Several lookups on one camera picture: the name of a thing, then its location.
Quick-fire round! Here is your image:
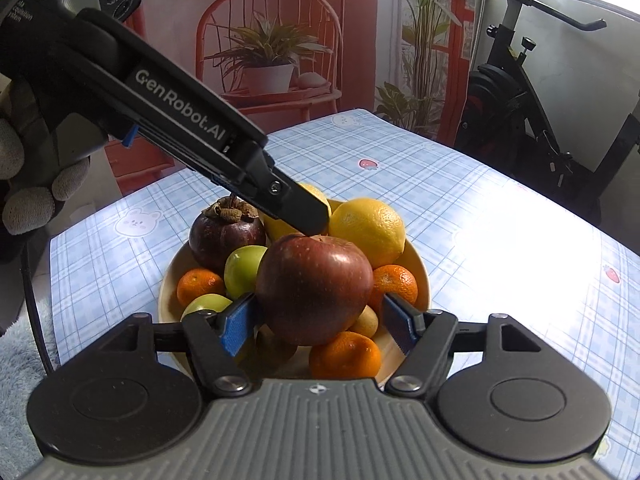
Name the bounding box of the green apple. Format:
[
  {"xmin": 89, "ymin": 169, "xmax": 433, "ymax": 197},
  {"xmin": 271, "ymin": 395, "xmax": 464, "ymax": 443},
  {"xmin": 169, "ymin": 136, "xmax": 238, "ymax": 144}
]
[
  {"xmin": 181, "ymin": 294, "xmax": 232, "ymax": 318},
  {"xmin": 224, "ymin": 245, "xmax": 267, "ymax": 300}
]

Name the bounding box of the small orange tangerine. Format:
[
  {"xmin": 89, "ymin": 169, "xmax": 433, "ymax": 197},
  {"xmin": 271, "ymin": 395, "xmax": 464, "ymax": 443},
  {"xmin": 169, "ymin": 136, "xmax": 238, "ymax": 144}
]
[{"xmin": 176, "ymin": 268, "xmax": 226, "ymax": 308}]

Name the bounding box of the dark purple mangosteen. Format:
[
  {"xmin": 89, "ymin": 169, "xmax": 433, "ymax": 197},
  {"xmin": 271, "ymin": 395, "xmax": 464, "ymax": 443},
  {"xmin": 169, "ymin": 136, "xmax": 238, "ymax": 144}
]
[{"xmin": 189, "ymin": 194, "xmax": 266, "ymax": 272}]

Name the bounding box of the small brown longan fruit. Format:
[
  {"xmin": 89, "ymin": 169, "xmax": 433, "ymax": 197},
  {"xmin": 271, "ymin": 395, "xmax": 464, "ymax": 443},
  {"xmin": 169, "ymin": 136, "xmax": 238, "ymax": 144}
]
[{"xmin": 348, "ymin": 306, "xmax": 378, "ymax": 338}]

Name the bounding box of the large yellow lemon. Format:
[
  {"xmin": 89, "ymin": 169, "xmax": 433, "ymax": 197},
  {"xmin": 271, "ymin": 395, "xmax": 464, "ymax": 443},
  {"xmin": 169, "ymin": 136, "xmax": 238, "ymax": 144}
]
[{"xmin": 329, "ymin": 197, "xmax": 406, "ymax": 269}]

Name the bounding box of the red apple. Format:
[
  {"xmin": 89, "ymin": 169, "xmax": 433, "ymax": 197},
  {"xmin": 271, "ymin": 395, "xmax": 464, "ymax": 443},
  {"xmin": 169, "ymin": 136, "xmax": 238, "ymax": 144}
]
[{"xmin": 255, "ymin": 234, "xmax": 373, "ymax": 346}]

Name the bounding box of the grey gloved left hand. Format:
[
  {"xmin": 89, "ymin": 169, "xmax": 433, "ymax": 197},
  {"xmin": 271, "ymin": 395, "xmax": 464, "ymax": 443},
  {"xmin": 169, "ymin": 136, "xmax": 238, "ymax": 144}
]
[{"xmin": 1, "ymin": 80, "xmax": 107, "ymax": 263}]

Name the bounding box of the cream round plate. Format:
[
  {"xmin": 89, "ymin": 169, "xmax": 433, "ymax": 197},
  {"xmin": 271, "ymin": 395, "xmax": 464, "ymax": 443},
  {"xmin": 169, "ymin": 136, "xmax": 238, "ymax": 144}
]
[{"xmin": 156, "ymin": 198, "xmax": 432, "ymax": 391}]

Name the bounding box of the blue plaid strawberry tablecloth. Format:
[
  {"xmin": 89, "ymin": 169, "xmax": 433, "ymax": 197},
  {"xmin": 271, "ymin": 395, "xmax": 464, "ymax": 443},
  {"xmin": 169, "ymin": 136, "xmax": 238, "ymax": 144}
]
[{"xmin": 50, "ymin": 110, "xmax": 639, "ymax": 479}]

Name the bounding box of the printed room backdrop poster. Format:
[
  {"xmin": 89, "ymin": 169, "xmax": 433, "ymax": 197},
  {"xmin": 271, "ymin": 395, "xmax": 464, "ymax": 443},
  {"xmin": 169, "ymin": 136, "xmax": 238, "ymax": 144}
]
[{"xmin": 117, "ymin": 0, "xmax": 475, "ymax": 144}]

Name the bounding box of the black exercise bike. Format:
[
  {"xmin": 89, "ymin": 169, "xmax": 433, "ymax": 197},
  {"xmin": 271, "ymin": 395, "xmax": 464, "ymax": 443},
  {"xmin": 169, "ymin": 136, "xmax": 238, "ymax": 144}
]
[{"xmin": 454, "ymin": 0, "xmax": 640, "ymax": 226}]

